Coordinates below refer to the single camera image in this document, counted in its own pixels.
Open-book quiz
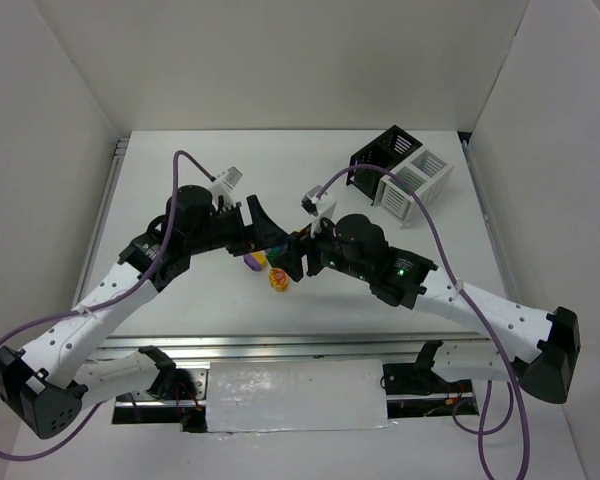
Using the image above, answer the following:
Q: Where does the black slatted container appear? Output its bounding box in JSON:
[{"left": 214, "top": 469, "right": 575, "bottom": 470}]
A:
[{"left": 346, "top": 125, "right": 423, "bottom": 201}]

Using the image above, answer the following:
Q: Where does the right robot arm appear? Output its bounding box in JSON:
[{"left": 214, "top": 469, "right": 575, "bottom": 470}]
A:
[{"left": 273, "top": 214, "right": 581, "bottom": 404}]

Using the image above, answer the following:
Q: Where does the aluminium rail frame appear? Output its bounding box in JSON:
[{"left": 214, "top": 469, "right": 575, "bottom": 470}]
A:
[{"left": 85, "top": 130, "right": 505, "bottom": 357}]

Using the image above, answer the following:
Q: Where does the white foil cover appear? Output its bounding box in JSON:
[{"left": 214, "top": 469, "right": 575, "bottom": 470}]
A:
[{"left": 206, "top": 359, "right": 389, "bottom": 433}]

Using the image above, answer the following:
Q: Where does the purple and yellow lego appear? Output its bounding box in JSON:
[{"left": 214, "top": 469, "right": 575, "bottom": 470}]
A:
[{"left": 243, "top": 252, "right": 268, "bottom": 272}]

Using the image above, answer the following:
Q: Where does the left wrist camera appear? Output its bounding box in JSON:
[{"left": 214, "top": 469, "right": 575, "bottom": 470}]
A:
[{"left": 210, "top": 166, "right": 243, "bottom": 199}]

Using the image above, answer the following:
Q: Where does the teal frog flower lego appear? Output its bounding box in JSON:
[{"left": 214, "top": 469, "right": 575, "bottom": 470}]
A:
[{"left": 269, "top": 244, "right": 287, "bottom": 256}]

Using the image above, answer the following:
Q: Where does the white slatted container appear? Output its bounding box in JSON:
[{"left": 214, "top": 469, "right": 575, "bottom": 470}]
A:
[{"left": 372, "top": 146, "right": 453, "bottom": 227}]

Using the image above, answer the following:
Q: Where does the yellow butterfly lego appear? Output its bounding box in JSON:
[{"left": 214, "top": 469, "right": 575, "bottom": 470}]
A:
[{"left": 268, "top": 267, "right": 289, "bottom": 292}]

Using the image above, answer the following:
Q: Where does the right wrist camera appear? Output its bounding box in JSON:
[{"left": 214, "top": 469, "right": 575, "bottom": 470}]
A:
[{"left": 301, "top": 185, "right": 337, "bottom": 238}]

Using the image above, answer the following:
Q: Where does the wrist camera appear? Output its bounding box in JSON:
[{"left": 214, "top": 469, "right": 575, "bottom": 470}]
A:
[
  {"left": 301, "top": 185, "right": 337, "bottom": 238},
  {"left": 210, "top": 166, "right": 243, "bottom": 199}
]

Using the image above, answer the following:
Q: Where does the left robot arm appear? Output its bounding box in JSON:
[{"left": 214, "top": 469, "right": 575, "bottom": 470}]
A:
[{"left": 0, "top": 185, "right": 287, "bottom": 440}]

